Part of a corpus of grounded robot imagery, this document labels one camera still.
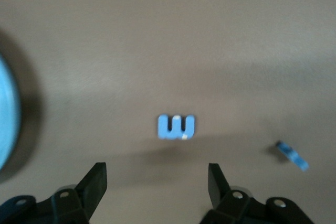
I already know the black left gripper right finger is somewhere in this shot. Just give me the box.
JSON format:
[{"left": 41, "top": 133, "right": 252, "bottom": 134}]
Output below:
[{"left": 202, "top": 163, "right": 316, "bottom": 224}]

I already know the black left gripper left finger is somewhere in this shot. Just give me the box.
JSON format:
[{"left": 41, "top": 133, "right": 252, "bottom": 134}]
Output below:
[{"left": 0, "top": 162, "right": 107, "bottom": 224}]

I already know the blue foam letter x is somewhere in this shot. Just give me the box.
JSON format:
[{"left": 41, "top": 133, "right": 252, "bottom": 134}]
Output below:
[{"left": 275, "top": 140, "right": 310, "bottom": 173}]

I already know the blue foam letter m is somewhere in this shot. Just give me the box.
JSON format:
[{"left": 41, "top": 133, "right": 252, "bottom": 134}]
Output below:
[{"left": 157, "top": 114, "right": 196, "bottom": 141}]

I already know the blue plate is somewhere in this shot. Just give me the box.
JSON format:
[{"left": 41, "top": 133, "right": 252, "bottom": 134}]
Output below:
[{"left": 0, "top": 52, "right": 22, "bottom": 173}]

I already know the brown table cover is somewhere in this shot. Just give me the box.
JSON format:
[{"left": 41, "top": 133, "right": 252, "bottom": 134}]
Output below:
[{"left": 0, "top": 0, "right": 336, "bottom": 224}]

